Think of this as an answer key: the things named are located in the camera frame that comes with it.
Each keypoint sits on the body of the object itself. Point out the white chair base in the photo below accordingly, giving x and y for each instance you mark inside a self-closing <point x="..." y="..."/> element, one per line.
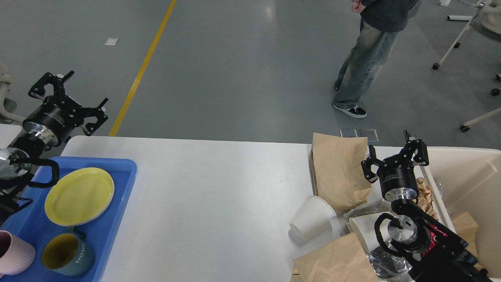
<point x="7" y="105"/>
<point x="494" y="92"/>

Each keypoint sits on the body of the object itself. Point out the pink plate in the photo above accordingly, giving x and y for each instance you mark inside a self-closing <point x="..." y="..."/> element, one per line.
<point x="90" y="204"/>

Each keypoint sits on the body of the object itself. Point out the teal mug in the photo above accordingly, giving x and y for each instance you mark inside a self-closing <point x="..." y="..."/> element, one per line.
<point x="68" y="253"/>

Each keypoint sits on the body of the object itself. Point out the white rolling stand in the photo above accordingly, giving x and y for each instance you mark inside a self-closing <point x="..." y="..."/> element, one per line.
<point x="479" y="4"/>

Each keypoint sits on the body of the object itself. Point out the beige plastic bin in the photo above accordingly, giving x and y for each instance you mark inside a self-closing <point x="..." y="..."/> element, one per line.
<point x="472" y="183"/>

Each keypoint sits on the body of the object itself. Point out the white paper cup lying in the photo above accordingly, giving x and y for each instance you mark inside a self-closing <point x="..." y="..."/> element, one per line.
<point x="311" y="217"/>

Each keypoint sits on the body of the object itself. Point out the person in jeans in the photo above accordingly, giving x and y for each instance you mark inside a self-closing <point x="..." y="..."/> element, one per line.
<point x="381" y="22"/>

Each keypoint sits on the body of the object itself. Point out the left white chair base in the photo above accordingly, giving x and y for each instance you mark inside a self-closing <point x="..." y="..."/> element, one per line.
<point x="7" y="105"/>

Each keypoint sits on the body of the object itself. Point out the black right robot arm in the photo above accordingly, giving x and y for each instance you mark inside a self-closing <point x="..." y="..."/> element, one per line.
<point x="436" y="253"/>

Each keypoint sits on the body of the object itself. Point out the pink ribbed cup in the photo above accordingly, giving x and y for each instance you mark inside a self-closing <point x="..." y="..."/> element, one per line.
<point x="16" y="255"/>

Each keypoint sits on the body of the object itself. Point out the cardboard piece in bin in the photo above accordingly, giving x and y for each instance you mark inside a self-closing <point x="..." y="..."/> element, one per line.
<point x="466" y="227"/>

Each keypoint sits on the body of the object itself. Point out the red foil wrapper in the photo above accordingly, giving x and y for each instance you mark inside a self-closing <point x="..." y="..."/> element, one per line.
<point x="436" y="235"/>

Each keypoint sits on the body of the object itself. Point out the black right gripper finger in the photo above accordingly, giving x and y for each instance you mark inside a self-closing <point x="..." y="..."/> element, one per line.
<point x="367" y="164"/>
<point x="414" y="153"/>

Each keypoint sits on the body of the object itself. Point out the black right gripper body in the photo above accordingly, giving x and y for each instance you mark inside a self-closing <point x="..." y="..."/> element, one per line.
<point x="397" y="179"/>

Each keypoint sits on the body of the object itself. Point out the crumpled brown paper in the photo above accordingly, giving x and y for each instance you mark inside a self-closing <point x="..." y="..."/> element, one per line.
<point x="425" y="198"/>

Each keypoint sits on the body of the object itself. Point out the yellow plastic plate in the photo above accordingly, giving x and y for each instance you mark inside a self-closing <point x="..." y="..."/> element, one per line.
<point x="62" y="197"/>

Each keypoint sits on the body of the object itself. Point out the floor outlet plate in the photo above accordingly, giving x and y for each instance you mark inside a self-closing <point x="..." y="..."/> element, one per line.
<point x="370" y="134"/>

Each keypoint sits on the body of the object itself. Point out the lower brown paper bag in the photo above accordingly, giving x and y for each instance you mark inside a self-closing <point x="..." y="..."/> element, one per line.
<point x="341" y="260"/>

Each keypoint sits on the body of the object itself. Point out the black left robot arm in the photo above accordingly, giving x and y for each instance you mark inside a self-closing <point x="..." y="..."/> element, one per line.
<point x="21" y="162"/>

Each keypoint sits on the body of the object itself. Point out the clear plastic wrap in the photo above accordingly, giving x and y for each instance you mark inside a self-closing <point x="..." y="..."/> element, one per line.
<point x="387" y="267"/>

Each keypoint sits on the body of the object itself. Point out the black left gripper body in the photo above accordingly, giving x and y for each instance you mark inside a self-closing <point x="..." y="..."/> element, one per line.
<point x="53" y="124"/>

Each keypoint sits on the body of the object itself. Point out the large brown paper bag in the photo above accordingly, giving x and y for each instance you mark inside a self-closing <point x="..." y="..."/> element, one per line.
<point x="338" y="175"/>

